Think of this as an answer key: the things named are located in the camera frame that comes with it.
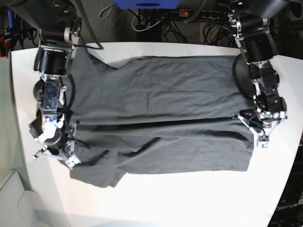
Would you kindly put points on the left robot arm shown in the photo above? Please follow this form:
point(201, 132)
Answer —
point(250, 23)

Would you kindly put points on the blue box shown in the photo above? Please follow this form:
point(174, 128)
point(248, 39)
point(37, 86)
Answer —
point(147, 4)

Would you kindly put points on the black power strip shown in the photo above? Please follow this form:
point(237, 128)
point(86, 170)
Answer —
point(204, 14)

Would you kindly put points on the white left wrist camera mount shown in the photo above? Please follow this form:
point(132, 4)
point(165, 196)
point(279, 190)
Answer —
point(261, 142)

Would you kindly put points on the red clamp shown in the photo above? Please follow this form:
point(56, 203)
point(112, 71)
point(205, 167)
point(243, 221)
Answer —
point(4, 47)

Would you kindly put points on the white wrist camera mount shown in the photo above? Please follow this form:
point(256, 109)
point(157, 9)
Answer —
point(70, 162)
point(261, 142)

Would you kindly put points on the grey chair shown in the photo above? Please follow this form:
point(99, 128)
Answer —
point(20, 207)

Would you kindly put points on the dark grey t-shirt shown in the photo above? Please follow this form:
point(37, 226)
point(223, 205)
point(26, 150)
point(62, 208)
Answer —
point(157, 115)

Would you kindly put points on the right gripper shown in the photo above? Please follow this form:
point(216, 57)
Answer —
point(63, 144)

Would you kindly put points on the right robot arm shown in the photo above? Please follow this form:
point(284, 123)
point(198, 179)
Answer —
point(57, 22)

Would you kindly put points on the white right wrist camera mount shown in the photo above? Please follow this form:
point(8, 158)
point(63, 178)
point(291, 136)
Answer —
point(70, 162)

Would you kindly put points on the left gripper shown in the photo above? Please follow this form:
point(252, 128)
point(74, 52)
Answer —
point(261, 124)

